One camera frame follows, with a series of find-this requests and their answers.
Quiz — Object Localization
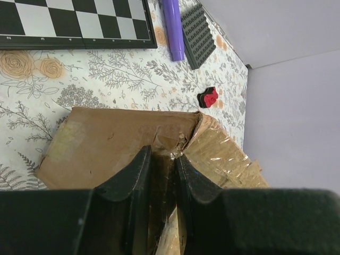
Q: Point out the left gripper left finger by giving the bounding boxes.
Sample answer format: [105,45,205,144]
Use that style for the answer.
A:
[1,146,151,254]

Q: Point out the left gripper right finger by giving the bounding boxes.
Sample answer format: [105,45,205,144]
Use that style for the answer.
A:
[175,156,339,254]

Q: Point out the brown taped cardboard box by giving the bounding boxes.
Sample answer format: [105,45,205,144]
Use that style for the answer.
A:
[36,107,268,254]

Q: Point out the red black knife cap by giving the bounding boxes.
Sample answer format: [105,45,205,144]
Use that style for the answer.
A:
[197,87,218,108]

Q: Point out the dark grey studded plate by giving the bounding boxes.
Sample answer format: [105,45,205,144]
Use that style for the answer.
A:
[181,4,216,70]

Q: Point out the black white checkerboard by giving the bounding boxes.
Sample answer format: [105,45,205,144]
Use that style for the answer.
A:
[1,0,157,49]

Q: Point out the purple cylindrical handle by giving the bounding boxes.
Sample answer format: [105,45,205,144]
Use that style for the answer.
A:
[163,0,185,62]

